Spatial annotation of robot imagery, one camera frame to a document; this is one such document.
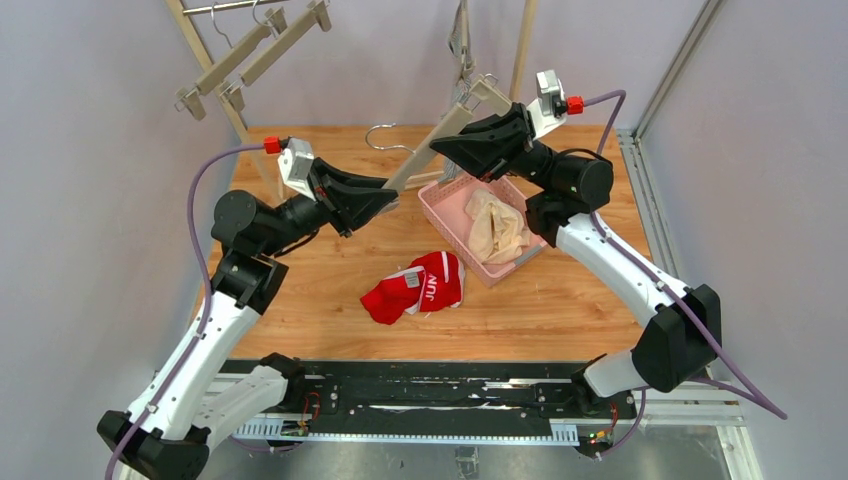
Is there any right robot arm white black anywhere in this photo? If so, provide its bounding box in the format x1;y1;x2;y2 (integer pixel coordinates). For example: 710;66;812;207
429;101;721;405

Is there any wooden clip hanger cream underwear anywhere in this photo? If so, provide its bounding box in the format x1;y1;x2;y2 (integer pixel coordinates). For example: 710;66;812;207
220;1;332;112

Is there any wooden clip hanger striped underwear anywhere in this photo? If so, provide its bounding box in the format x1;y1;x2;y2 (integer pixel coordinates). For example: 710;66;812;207
448;0;475;81

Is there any wooden clothes rack frame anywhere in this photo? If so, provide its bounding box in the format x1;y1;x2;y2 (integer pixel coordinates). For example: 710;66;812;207
164;0;539;200

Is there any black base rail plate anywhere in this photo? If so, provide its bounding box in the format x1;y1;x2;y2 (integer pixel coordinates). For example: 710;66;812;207
232;361;638;446

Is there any empty wooden clip hanger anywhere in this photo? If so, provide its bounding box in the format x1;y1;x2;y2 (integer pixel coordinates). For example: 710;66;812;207
175;1;285;121

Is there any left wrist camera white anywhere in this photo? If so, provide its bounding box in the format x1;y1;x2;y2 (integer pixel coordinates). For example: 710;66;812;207
277;137;315;200

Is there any grey striped underwear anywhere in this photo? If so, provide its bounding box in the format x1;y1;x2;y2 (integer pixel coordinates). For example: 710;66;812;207
448;0;475;103

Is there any wooden clip hanger red underwear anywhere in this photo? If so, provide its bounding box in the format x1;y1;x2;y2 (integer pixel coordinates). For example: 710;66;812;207
365;74;512;192

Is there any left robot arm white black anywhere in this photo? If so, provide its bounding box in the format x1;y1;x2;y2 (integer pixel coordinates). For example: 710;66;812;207
97;158;399;479

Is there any pink plastic basket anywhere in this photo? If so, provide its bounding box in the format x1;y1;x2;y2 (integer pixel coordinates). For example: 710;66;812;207
418;174;547;287

